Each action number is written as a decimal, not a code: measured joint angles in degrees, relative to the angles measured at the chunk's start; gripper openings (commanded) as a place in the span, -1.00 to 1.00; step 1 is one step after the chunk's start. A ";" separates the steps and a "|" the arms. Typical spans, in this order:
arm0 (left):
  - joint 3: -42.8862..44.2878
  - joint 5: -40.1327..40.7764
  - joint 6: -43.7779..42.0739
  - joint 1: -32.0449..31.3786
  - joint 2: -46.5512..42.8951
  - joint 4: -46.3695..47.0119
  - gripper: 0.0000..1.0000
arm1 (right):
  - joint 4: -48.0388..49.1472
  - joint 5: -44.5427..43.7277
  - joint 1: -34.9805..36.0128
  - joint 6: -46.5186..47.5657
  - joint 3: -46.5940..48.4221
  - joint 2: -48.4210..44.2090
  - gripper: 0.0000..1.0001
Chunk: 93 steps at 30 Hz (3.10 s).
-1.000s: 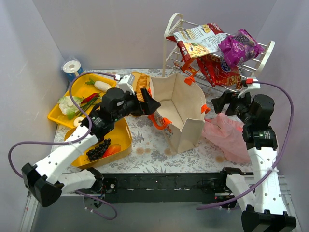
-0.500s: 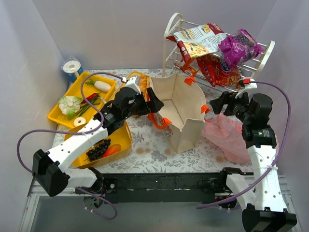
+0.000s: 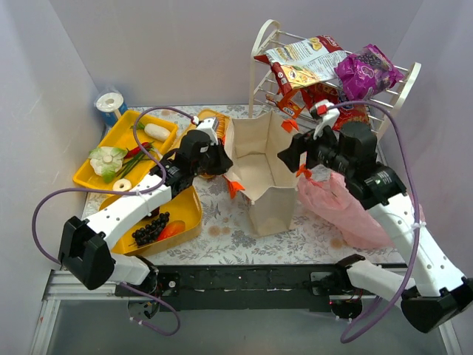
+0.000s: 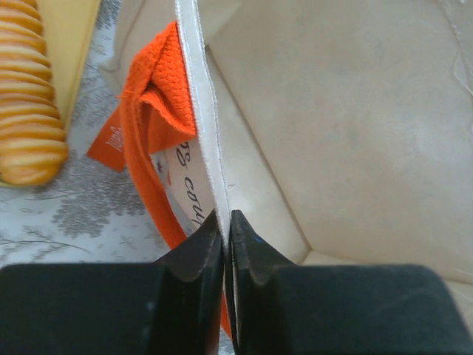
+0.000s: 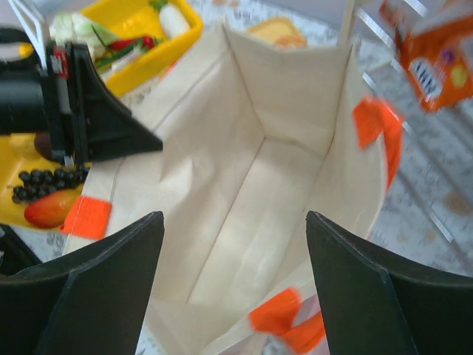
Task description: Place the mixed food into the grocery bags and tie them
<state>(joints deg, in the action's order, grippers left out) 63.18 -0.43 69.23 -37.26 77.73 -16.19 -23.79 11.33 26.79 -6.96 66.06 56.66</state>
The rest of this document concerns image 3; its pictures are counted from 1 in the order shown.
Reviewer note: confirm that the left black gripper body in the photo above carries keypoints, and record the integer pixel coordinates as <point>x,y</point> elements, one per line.
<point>216,160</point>

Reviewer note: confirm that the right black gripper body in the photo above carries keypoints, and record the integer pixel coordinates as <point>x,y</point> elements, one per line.
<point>301,151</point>

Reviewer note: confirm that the pink plastic grocery bag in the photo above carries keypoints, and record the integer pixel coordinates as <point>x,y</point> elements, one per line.
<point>361,228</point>

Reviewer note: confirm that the green onion toy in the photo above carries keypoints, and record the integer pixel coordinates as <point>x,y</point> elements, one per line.
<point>139,157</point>

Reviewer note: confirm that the beige paper grocery bag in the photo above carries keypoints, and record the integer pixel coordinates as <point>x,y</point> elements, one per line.
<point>267,185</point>

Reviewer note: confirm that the purple snack bag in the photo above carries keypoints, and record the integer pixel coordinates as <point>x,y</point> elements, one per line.
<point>366,73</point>

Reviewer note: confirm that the cabbage toy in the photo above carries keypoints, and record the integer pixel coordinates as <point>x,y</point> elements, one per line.
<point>106,161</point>

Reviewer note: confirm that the white red chips bag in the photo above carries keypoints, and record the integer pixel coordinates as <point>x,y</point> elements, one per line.
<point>303,63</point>

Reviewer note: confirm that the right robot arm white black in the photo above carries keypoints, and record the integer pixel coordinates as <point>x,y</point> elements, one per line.
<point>433,290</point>

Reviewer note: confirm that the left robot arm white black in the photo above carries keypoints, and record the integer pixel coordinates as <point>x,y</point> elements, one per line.
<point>86,245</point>

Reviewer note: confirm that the yellow flat tray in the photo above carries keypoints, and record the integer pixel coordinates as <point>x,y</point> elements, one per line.
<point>205,113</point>

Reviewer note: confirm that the row of round crackers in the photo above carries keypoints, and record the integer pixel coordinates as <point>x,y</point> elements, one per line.
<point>221,126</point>

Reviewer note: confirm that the white radish toy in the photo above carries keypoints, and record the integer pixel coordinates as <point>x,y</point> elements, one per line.
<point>153,131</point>

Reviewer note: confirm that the red snack bag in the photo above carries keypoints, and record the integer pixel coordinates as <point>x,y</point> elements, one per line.
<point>349,113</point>

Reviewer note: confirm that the red chili pepper toy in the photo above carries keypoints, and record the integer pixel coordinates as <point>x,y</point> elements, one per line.
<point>131,153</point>

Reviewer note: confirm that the yellow deep bin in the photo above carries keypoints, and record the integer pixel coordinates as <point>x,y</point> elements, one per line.
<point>185,223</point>

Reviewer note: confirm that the orange snack packet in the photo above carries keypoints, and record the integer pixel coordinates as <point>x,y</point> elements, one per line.
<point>292,104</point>

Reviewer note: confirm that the orange carrot toy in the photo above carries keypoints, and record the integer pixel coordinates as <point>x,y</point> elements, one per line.
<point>171,229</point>

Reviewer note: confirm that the black grape bunch toy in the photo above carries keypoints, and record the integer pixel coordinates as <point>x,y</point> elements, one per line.
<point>152,231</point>

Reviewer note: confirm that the tissue roll blue pack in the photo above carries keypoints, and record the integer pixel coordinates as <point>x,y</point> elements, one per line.
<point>111,106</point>

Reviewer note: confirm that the cream metal shelf rack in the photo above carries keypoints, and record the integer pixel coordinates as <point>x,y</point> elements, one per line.
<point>263,83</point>

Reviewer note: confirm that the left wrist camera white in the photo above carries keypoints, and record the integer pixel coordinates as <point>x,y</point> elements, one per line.
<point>209,126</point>

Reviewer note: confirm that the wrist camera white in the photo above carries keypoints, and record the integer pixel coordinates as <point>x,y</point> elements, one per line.
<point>209,126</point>
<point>328,116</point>

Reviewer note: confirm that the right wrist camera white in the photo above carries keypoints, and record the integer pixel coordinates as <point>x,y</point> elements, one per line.
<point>328,116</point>

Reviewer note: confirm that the white ring slice toy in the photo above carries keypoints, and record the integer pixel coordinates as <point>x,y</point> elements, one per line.
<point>122,185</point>

